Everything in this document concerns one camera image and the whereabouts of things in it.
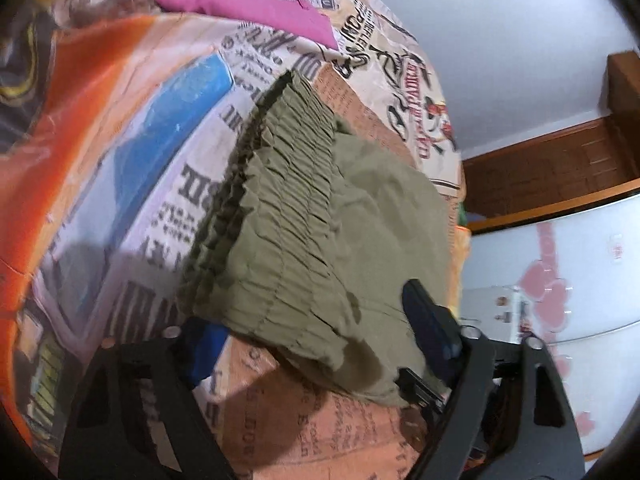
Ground olive green pants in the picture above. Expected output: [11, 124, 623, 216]
[178, 70, 450, 406]

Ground white wardrobe sliding door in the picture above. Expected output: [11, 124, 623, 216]
[460, 196, 639, 455]

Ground yellow orange plush blanket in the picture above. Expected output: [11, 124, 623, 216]
[447, 197, 471, 318]

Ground pink garment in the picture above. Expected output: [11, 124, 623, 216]
[155, 0, 338, 50]

